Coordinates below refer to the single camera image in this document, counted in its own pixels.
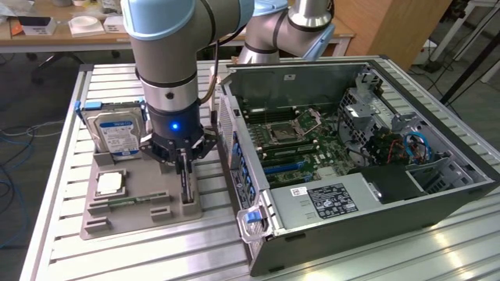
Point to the blue expansion slot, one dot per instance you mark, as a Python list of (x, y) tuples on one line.
[(284, 167)]

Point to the grey power supply unit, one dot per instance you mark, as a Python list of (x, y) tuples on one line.
[(288, 210)]

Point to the green NVIDIA graphics card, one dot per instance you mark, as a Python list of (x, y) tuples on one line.
[(185, 181)]

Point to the metal socket cover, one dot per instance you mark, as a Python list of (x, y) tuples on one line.
[(310, 120)]

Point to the clear plastic bag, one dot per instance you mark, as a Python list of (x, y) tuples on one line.
[(14, 8)]

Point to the black open PC case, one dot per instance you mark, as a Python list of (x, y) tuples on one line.
[(350, 234)]

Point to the long black expansion slot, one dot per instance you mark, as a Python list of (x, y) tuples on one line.
[(285, 161)]

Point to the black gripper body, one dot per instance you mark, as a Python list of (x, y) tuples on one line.
[(176, 126)]

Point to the white case wall sticker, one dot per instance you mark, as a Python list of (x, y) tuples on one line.
[(289, 77)]

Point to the white box with dark lid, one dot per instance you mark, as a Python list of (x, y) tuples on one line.
[(38, 27)]

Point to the blue card retainer clip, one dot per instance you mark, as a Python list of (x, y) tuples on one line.
[(249, 183), (253, 195), (236, 149), (244, 172)]

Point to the silver CPU chip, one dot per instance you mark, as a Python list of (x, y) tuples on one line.
[(110, 183)]

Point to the green RAM stick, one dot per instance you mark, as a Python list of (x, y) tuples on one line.
[(128, 200)]

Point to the perforated metal disk bay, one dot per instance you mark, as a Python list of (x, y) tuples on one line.
[(362, 114)]

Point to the small white box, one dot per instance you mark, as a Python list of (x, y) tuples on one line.
[(114, 24)]

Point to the grey parts rack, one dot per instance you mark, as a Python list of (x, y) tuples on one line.
[(140, 216)]

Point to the wooden desk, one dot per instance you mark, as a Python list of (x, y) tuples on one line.
[(58, 41)]

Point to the black plastic shroud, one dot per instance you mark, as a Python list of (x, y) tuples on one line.
[(386, 184)]

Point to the white desk frame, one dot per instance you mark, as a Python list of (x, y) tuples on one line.
[(449, 38)]

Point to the black tripod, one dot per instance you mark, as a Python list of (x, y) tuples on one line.
[(468, 58)]

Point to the green Dell motherboard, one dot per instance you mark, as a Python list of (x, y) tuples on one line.
[(292, 179)]

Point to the thin metal locking lever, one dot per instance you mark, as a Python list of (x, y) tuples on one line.
[(265, 112)]

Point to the wooden cabinet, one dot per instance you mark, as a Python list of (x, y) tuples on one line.
[(390, 29)]

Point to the CPU socket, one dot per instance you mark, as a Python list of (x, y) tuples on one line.
[(284, 133)]

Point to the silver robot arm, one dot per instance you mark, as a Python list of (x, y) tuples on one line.
[(164, 58)]

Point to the silver finned chipset heatsink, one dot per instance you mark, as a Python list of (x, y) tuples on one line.
[(328, 172)]

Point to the white square tray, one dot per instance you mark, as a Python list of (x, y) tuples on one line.
[(86, 27)]

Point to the hard disk with blue rails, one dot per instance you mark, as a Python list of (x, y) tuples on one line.
[(117, 134)]

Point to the RAM slot with white clips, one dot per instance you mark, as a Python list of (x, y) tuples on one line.
[(288, 149), (288, 157), (258, 111), (270, 116)]

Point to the blue case release latch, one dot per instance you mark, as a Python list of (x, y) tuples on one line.
[(252, 218)]

